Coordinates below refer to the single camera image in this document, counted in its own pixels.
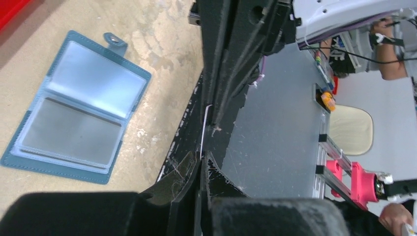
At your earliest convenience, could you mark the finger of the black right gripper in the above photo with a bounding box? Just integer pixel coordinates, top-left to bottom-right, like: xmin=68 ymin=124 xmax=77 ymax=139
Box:
xmin=215 ymin=0 xmax=294 ymax=124
xmin=197 ymin=0 xmax=235 ymax=125

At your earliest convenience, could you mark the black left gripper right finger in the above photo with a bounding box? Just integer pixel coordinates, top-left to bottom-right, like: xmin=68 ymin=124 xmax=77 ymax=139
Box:
xmin=200 ymin=151 xmax=353 ymax=236

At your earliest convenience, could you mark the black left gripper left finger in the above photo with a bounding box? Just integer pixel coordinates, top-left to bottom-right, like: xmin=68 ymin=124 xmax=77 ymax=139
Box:
xmin=0 ymin=152 xmax=201 ymax=236

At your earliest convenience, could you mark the dark card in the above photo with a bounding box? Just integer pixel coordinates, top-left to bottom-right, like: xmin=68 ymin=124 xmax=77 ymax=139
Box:
xmin=199 ymin=104 xmax=212 ymax=160
xmin=16 ymin=97 xmax=122 ymax=169

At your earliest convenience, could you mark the blue card holder wallet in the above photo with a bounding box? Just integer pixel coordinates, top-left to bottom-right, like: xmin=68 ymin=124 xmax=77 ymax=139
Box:
xmin=1 ymin=30 xmax=151 ymax=184

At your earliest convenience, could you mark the red plastic bin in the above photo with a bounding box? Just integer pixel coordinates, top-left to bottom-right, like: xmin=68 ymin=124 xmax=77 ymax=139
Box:
xmin=0 ymin=0 xmax=32 ymax=31

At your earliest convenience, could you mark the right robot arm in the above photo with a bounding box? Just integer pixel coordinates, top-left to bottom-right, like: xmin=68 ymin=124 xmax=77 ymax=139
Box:
xmin=189 ymin=0 xmax=417 ymax=125

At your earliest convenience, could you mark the person forearm in background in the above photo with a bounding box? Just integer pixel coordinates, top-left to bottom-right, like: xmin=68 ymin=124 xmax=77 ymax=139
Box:
xmin=371 ymin=17 xmax=408 ymax=80

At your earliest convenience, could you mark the person hand in background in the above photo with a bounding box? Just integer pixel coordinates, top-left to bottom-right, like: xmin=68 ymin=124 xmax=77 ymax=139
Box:
xmin=379 ymin=203 xmax=414 ymax=236

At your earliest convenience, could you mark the beige chair seat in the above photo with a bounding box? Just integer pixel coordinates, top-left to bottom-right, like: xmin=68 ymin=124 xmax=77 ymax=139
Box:
xmin=329 ymin=105 xmax=374 ymax=156

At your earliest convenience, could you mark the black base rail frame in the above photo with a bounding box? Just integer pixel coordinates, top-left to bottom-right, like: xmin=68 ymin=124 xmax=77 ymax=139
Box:
xmin=157 ymin=76 xmax=250 ymax=181

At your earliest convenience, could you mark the pink clamp on rail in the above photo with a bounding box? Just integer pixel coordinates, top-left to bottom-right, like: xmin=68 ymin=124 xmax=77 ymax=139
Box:
xmin=325 ymin=160 xmax=379 ymax=210

